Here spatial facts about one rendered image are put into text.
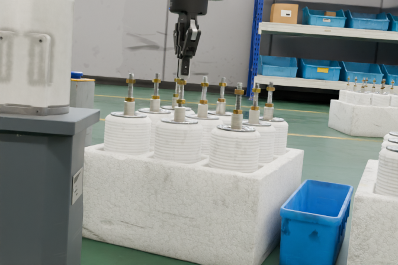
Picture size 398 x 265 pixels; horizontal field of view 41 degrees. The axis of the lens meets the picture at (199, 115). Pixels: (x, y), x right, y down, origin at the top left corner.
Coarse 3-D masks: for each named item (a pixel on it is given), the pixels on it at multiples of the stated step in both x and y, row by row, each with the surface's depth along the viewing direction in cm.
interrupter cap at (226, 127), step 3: (219, 126) 103; (222, 126) 103; (225, 126) 104; (228, 126) 105; (243, 126) 106; (246, 126) 105; (219, 129) 101; (222, 129) 100; (225, 129) 100; (228, 129) 99; (231, 129) 99; (234, 129) 100; (243, 129) 104; (246, 129) 102; (249, 129) 102; (252, 129) 103; (255, 129) 102
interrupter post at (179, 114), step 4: (176, 108) 106; (180, 108) 106; (184, 108) 106; (176, 112) 106; (180, 112) 106; (184, 112) 106; (176, 116) 106; (180, 116) 106; (184, 116) 106; (176, 120) 106; (180, 120) 106; (184, 120) 107
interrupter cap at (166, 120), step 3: (162, 120) 105; (165, 120) 106; (168, 120) 107; (171, 120) 108; (186, 120) 109; (189, 120) 108; (192, 120) 109; (195, 120) 108; (171, 123) 103; (174, 123) 103; (177, 123) 103; (180, 123) 103; (183, 123) 103; (186, 123) 103; (189, 123) 104; (192, 123) 104; (195, 123) 105
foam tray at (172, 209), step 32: (96, 160) 106; (128, 160) 103; (160, 160) 103; (288, 160) 114; (96, 192) 107; (128, 192) 104; (160, 192) 101; (192, 192) 99; (224, 192) 96; (256, 192) 94; (288, 192) 118; (96, 224) 107; (128, 224) 104; (160, 224) 102; (192, 224) 99; (224, 224) 97; (256, 224) 95; (192, 256) 100; (224, 256) 97; (256, 256) 97
